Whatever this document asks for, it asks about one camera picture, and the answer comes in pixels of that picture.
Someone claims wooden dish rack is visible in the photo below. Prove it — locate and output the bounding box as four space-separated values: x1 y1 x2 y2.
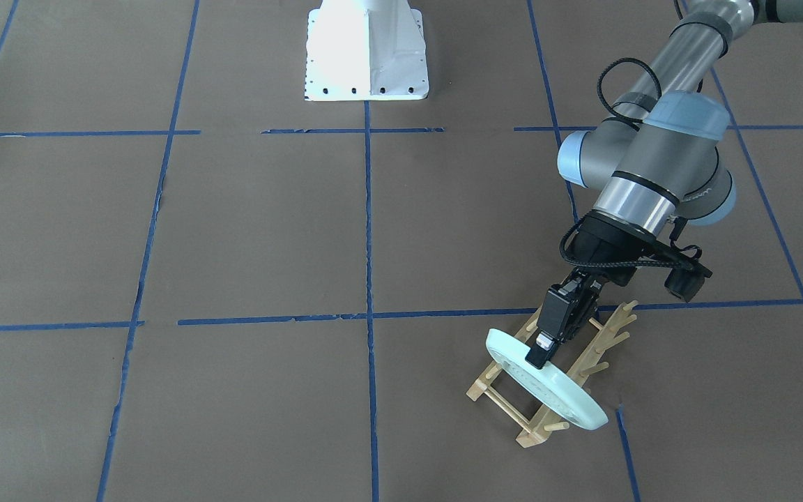
466 300 638 448

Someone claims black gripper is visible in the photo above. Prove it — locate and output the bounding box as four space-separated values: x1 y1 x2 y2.
525 213 657 370

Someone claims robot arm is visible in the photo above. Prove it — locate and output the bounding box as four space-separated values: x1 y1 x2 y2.
525 1 803 370

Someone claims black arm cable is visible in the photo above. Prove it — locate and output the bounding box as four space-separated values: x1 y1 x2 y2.
597 59 667 126

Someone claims light green plate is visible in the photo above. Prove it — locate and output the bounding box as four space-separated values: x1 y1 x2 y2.
485 328 609 431

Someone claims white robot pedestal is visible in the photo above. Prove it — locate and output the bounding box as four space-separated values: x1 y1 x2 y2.
304 1 430 102

